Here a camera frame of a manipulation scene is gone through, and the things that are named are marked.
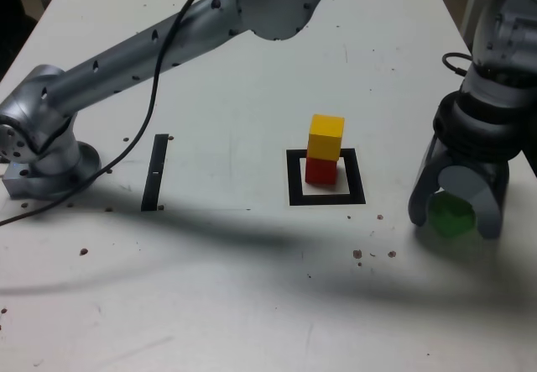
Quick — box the yellow cube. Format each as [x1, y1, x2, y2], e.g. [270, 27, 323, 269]
[307, 113, 346, 162]

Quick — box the red cube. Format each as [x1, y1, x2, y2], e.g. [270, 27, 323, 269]
[304, 155, 339, 186]

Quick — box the white upright post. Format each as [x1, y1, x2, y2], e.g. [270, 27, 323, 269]
[461, 0, 484, 45]

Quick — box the green cube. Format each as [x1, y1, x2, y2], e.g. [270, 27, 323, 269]
[427, 191, 479, 238]

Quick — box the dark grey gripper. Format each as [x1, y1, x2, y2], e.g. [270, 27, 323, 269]
[407, 134, 512, 241]

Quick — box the black tape strip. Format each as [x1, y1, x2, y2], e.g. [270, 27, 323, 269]
[140, 134, 169, 212]

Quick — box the black tape square outline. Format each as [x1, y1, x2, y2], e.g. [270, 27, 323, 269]
[285, 148, 367, 207]

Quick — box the black cable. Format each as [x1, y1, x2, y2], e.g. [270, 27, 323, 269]
[0, 0, 230, 226]
[441, 51, 476, 77]

